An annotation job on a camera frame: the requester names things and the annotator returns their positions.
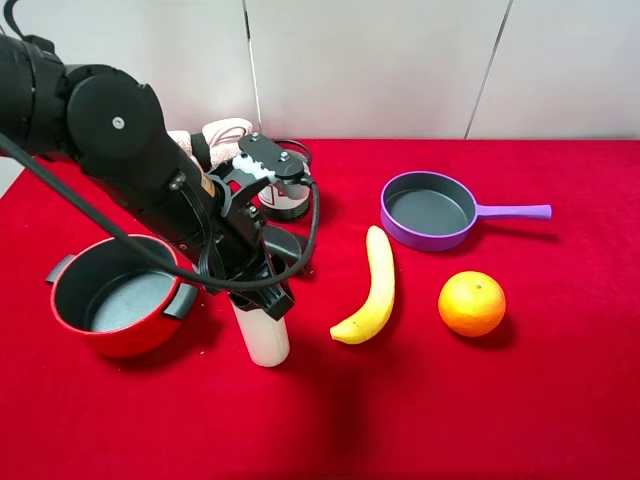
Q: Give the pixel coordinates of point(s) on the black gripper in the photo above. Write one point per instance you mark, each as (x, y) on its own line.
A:
(240, 255)

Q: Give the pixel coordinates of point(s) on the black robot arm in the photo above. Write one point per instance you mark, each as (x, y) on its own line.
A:
(113, 128)

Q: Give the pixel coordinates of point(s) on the black leather case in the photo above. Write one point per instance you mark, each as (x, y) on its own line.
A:
(284, 248)

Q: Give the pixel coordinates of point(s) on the yellow banana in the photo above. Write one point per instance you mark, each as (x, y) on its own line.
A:
(373, 315)

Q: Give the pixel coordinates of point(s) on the black mesh pen cup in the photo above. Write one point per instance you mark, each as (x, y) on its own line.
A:
(276, 204)

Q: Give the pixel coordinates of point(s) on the purple frying pan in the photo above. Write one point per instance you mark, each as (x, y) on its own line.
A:
(433, 212)

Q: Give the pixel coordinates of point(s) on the rolled pink towel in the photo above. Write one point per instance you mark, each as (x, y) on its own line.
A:
(215, 143)

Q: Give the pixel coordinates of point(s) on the orange fruit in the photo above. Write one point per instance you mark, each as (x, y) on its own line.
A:
(471, 303)

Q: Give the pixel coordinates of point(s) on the red tablecloth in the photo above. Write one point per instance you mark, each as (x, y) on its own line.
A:
(551, 393)

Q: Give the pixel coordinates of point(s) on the red pot with black handles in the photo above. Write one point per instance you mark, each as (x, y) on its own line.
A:
(116, 301)

